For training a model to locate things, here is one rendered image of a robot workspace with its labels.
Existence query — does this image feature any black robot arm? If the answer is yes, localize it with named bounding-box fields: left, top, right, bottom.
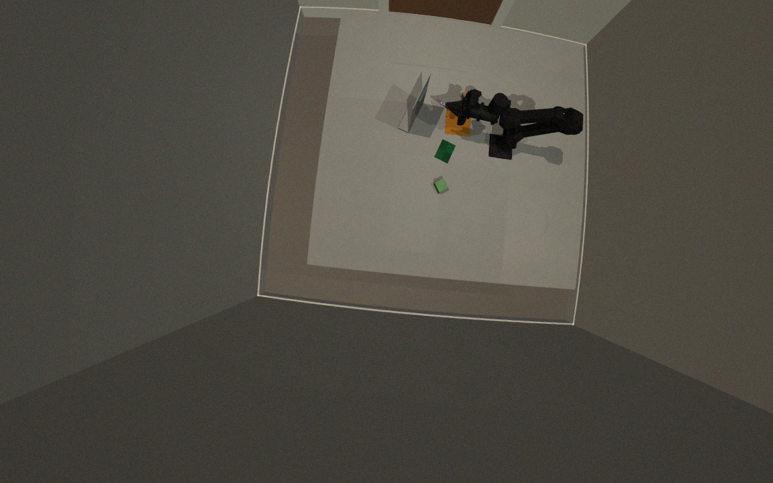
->
left=483, top=93, right=583, bottom=152

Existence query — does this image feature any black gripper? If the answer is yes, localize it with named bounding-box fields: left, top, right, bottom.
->
left=446, top=90, right=486, bottom=125

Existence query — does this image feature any orange square mat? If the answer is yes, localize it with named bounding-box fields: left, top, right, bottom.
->
left=445, top=109, right=471, bottom=137

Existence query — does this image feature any green rectangular block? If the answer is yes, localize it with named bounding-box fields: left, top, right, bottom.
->
left=434, top=179, right=448, bottom=194

